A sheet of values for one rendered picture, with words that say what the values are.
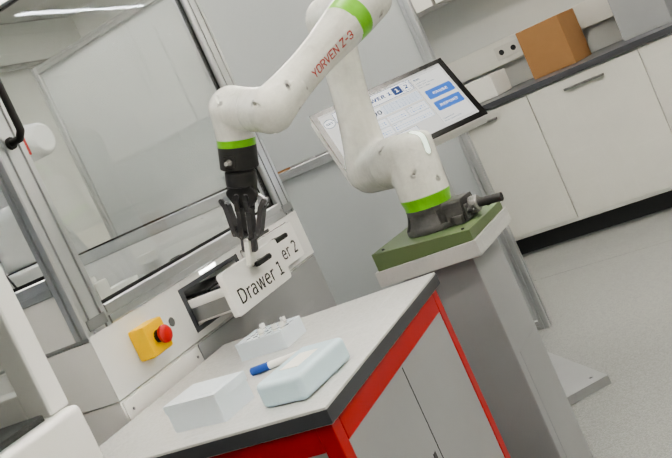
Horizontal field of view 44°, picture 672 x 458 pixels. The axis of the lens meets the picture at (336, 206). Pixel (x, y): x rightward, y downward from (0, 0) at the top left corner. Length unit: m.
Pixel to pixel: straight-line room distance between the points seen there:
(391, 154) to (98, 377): 0.85
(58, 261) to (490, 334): 1.01
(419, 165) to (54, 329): 0.91
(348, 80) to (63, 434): 1.21
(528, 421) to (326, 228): 1.94
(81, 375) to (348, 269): 2.22
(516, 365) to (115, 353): 0.93
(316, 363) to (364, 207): 2.43
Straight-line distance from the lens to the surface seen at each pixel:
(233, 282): 1.99
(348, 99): 2.19
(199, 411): 1.47
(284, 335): 1.73
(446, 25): 5.56
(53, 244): 1.81
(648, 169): 4.71
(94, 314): 1.82
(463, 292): 2.06
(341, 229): 3.84
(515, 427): 2.18
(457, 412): 1.73
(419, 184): 2.05
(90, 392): 1.85
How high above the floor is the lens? 1.13
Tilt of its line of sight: 5 degrees down
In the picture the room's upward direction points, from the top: 24 degrees counter-clockwise
